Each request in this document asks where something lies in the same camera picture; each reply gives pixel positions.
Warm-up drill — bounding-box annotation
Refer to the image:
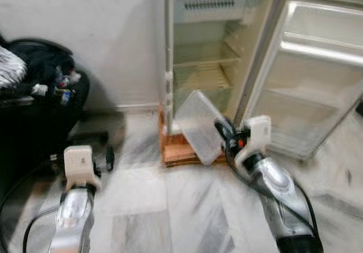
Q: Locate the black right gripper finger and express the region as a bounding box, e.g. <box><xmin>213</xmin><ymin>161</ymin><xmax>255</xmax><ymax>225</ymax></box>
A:
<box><xmin>213</xmin><ymin>118</ymin><xmax>233</xmax><ymax>145</ymax></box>

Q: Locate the clear plastic food container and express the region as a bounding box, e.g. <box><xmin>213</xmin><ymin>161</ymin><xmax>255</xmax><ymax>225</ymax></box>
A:
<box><xmin>172</xmin><ymin>90</ymin><xmax>228</xmax><ymax>166</ymax></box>

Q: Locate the grey fridge door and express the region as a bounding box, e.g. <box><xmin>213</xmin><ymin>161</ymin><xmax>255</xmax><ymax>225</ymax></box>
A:
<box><xmin>240</xmin><ymin>0</ymin><xmax>363</xmax><ymax>162</ymax></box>

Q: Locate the grey small fridge cabinet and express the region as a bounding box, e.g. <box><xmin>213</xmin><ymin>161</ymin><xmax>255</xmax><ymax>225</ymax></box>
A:
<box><xmin>157</xmin><ymin>0</ymin><xmax>285</xmax><ymax>151</ymax></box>

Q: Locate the black bag with gear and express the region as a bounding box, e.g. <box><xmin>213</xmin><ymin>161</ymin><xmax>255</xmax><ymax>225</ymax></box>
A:
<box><xmin>0</xmin><ymin>36</ymin><xmax>109</xmax><ymax>200</ymax></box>

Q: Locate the wooden pallet stand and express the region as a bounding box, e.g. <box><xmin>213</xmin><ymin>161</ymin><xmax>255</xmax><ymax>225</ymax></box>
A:
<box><xmin>159</xmin><ymin>108</ymin><xmax>229</xmax><ymax>168</ymax></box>

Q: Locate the white fluffy cloth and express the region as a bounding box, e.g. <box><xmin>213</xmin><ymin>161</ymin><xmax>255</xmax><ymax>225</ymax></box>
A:
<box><xmin>0</xmin><ymin>44</ymin><xmax>28</xmax><ymax>90</ymax></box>

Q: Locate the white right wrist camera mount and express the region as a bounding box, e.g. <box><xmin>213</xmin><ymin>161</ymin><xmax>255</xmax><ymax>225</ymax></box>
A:
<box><xmin>234</xmin><ymin>115</ymin><xmax>273</xmax><ymax>170</ymax></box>

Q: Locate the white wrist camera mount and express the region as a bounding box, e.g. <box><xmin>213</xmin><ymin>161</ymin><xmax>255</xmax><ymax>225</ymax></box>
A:
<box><xmin>234</xmin><ymin>115</ymin><xmax>273</xmax><ymax>170</ymax></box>
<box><xmin>63</xmin><ymin>145</ymin><xmax>103</xmax><ymax>193</ymax></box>

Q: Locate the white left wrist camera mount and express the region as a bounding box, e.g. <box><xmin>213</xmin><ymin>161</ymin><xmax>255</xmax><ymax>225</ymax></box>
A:
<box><xmin>63</xmin><ymin>145</ymin><xmax>103</xmax><ymax>193</ymax></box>

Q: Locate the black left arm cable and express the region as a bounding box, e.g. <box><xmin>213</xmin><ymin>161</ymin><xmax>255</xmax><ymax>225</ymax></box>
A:
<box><xmin>0</xmin><ymin>159</ymin><xmax>60</xmax><ymax>253</ymax></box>

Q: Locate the wire fridge shelf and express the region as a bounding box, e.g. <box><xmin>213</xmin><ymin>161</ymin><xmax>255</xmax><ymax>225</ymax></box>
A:
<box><xmin>172</xmin><ymin>40</ymin><xmax>242</xmax><ymax>92</ymax></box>

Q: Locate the white door shelf rail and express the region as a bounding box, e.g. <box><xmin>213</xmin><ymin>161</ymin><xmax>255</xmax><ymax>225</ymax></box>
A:
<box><xmin>280</xmin><ymin>33</ymin><xmax>363</xmax><ymax>68</ymax></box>

